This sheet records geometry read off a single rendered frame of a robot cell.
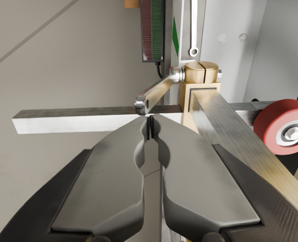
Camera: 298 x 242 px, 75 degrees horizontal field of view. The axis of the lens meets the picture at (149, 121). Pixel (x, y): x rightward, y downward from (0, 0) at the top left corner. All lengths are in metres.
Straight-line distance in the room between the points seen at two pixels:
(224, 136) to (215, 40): 0.38
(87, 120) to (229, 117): 0.21
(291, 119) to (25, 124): 0.39
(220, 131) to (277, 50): 0.35
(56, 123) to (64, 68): 0.93
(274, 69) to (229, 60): 0.11
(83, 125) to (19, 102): 1.15
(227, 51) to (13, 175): 1.75
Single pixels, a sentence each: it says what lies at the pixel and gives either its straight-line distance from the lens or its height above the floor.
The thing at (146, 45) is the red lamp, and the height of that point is 0.70.
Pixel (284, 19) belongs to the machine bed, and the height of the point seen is 0.70.
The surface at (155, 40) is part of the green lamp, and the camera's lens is 0.43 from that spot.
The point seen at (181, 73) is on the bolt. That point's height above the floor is 0.85.
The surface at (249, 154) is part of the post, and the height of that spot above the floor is 1.01.
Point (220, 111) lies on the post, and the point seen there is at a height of 0.94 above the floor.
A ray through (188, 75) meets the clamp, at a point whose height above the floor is 0.86.
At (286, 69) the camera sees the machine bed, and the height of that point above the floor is 0.75.
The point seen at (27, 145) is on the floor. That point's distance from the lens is 1.64.
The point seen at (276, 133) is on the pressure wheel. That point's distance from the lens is 0.32.
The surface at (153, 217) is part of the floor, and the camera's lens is 2.06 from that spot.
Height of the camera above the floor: 1.13
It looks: 60 degrees down
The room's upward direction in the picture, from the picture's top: 177 degrees clockwise
